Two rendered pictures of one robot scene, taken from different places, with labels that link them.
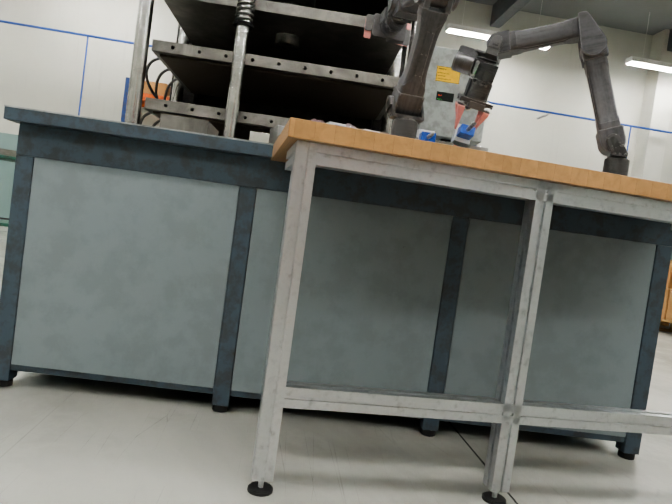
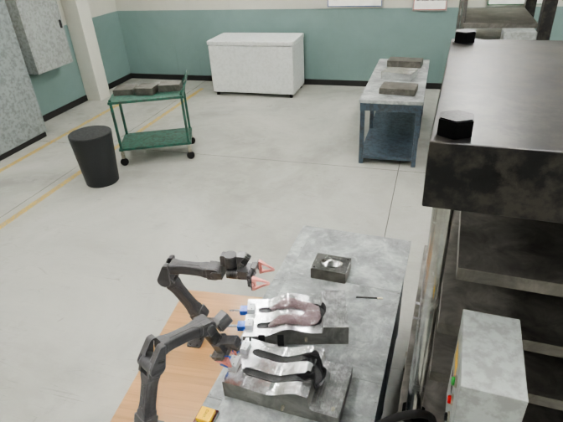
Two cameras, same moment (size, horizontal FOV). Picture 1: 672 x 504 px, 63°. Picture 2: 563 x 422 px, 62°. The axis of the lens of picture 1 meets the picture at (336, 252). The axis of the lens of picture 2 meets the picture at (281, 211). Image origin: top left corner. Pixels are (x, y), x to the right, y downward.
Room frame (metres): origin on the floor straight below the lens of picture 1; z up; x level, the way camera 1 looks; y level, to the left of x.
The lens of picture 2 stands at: (2.49, -1.49, 2.50)
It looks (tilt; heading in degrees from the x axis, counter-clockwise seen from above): 31 degrees down; 115
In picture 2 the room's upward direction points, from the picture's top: 3 degrees counter-clockwise
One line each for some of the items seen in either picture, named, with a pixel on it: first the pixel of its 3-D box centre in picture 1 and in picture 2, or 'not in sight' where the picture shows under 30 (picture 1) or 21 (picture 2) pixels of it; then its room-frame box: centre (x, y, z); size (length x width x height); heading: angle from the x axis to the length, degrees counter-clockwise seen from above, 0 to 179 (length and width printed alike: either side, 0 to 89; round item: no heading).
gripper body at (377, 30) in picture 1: (391, 25); (245, 273); (1.65, -0.07, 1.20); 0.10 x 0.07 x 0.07; 101
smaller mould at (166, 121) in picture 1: (190, 133); (331, 268); (1.85, 0.54, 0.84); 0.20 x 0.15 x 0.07; 3
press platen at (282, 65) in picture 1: (282, 85); (538, 254); (2.81, 0.38, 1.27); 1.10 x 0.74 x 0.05; 93
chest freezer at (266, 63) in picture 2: not in sight; (258, 64); (-1.27, 6.08, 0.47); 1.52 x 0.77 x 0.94; 6
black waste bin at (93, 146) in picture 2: not in sight; (96, 157); (-1.58, 2.26, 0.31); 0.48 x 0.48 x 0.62
